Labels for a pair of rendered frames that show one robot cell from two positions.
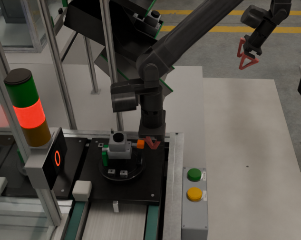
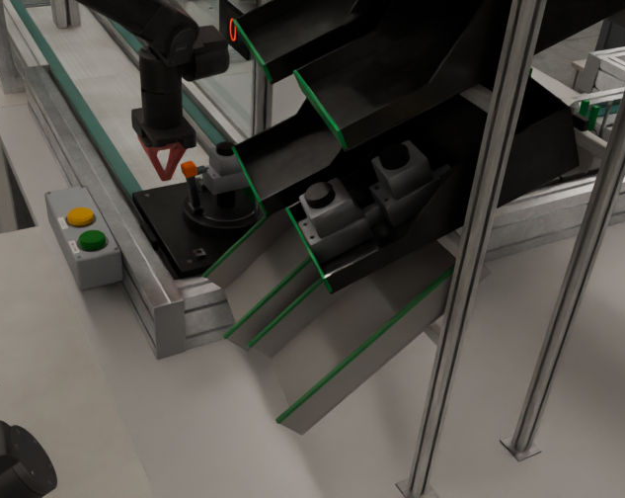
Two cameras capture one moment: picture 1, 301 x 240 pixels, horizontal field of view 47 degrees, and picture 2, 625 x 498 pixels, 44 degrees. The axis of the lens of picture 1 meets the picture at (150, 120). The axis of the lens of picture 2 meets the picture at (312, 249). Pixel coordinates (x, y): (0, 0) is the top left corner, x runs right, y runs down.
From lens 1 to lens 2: 1.69 m
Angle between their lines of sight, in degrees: 96
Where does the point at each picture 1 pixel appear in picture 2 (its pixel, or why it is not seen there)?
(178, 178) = (118, 231)
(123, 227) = not seen: hidden behind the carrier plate
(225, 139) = (65, 432)
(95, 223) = not seen: hidden behind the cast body
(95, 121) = (414, 362)
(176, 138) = (164, 297)
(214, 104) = not seen: outside the picture
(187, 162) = (138, 346)
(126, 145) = (214, 171)
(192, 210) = (75, 203)
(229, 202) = (26, 306)
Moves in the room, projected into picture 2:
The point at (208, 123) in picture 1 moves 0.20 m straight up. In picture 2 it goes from (126, 467) to (114, 352)
